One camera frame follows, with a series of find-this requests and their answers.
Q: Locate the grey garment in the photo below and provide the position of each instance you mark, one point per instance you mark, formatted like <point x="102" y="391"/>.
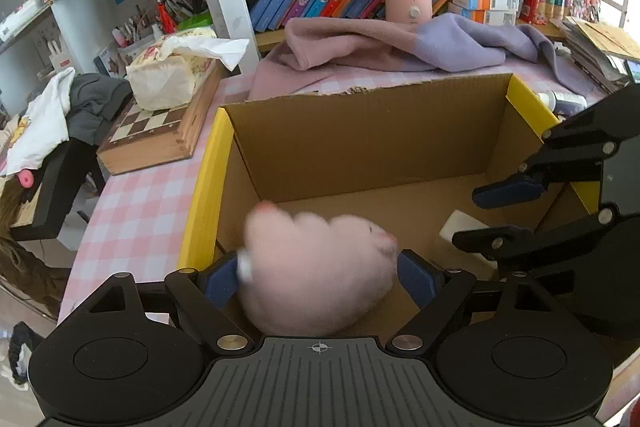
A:
<point x="97" y="104"/>

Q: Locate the tissue pack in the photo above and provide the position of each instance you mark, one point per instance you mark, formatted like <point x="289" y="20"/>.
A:
<point x="160" y="77"/>

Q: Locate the stack of papers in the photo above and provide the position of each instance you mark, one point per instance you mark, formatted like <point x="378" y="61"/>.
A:
<point x="600" y="47"/>

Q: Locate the white rectangular block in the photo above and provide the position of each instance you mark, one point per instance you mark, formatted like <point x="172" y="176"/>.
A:
<point x="462" y="224"/>

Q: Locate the small pink toy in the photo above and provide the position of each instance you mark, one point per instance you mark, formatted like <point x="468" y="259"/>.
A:
<point x="24" y="178"/>

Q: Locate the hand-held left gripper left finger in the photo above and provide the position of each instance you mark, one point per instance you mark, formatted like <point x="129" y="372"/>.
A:
<point x="222" y="281"/>

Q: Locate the phone with lit screen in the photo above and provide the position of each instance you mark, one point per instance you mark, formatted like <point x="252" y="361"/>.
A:
<point x="633" y="71"/>

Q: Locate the small white bottle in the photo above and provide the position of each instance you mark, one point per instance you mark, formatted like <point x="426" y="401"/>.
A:
<point x="562" y="103"/>

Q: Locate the pen holder with stationery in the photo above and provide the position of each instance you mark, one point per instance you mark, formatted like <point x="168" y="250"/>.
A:
<point x="165" y="9"/>

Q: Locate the white garment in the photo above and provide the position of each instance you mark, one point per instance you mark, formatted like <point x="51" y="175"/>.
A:
<point x="42" y="122"/>

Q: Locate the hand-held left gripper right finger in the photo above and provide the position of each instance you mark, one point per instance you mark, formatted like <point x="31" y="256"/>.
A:
<point x="417" y="281"/>

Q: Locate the pink plush toy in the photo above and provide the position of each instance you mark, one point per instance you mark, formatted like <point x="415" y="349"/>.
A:
<point x="320" y="272"/>

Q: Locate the wooden chessboard box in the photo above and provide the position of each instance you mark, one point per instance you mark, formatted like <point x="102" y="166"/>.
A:
<point x="150" y="129"/>

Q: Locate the yellow cardboard box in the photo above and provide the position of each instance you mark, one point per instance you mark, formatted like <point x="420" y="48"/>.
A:
<point x="350" y="147"/>

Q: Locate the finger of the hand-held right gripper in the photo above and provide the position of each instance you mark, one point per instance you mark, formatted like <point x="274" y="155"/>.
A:
<point x="507" y="196"/>
<point x="492" y="241"/>

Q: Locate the pink and purple cloth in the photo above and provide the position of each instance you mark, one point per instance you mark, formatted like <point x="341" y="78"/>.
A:
<point x="375" y="47"/>

